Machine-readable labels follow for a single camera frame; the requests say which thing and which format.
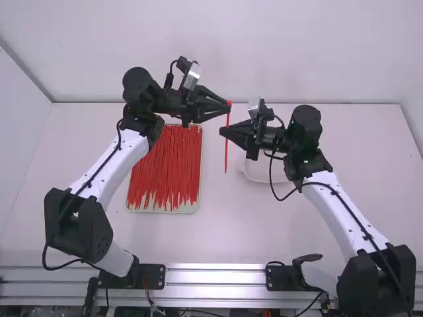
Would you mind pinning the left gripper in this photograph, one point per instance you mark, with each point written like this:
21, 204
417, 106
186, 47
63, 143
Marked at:
175, 102

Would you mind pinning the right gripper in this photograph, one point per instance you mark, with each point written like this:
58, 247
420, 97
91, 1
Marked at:
271, 138

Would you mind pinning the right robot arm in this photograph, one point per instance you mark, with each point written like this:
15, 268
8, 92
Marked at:
333, 204

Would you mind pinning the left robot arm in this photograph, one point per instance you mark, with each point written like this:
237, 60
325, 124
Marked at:
109, 158

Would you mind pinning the white dish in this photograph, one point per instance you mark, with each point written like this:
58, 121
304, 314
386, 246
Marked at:
257, 173

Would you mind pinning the pale tray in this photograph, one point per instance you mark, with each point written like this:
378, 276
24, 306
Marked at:
165, 211

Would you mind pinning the silver rails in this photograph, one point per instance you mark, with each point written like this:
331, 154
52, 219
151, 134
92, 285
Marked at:
215, 280

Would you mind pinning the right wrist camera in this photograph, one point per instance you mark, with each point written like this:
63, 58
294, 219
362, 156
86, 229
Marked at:
254, 107

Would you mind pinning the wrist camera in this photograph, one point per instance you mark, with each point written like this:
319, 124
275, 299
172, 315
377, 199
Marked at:
192, 77
254, 107

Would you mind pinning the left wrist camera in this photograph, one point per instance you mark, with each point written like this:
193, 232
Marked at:
192, 77

